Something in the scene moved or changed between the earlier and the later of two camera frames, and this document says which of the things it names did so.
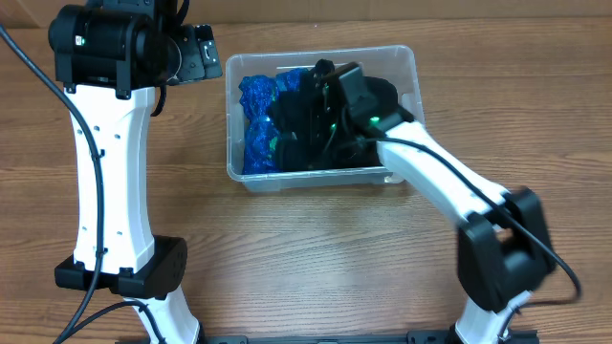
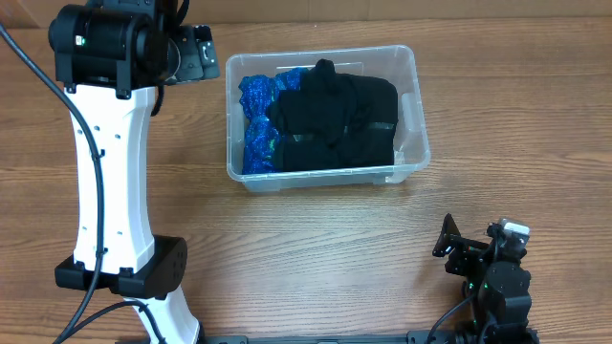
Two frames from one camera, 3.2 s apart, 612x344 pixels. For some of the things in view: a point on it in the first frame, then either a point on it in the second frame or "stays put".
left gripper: x=192 y=59 stays put
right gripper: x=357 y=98 to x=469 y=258
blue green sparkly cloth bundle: x=258 y=93 stays put
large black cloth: x=358 y=141 stays put
